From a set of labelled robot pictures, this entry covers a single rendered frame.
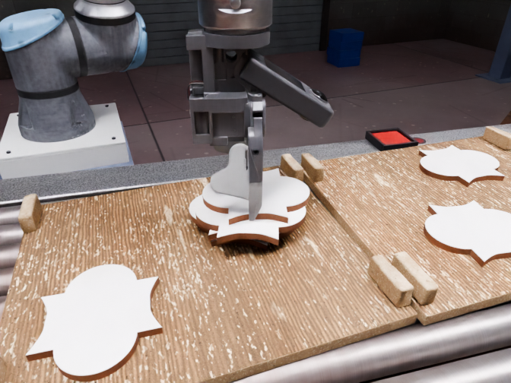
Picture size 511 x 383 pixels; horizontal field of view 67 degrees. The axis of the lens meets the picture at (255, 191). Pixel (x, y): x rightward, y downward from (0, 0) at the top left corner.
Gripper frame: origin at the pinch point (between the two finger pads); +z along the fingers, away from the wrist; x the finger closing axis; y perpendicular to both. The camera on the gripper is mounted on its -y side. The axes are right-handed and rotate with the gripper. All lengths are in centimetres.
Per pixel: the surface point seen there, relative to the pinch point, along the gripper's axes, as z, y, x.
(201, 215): 0.9, 6.9, 3.8
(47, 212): 5.1, 29.7, -3.8
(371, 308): 5.0, -11.5, 15.7
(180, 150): 99, 44, -216
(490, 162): 3.9, -40.9, -13.8
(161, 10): 36, 88, -463
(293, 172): 2.8, -6.5, -9.9
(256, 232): 0.9, 0.2, 7.5
